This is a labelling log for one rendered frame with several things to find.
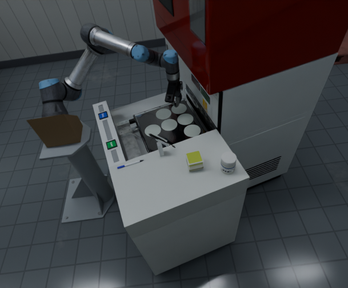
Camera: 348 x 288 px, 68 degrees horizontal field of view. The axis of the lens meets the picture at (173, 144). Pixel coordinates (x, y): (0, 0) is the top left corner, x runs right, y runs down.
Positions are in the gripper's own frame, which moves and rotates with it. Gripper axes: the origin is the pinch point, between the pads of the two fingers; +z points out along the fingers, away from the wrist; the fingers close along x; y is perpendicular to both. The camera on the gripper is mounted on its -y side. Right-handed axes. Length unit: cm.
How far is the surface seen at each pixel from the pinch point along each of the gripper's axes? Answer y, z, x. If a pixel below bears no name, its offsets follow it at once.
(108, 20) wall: 208, 50, 154
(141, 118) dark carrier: -6.1, 7.4, 22.0
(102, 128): -23.9, 1.3, 39.9
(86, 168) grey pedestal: -30, 44, 65
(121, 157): -42.3, 1.3, 19.7
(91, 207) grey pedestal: -38, 96, 76
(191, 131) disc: -12.5, 7.3, -12.4
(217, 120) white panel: -14.0, -5.8, -27.5
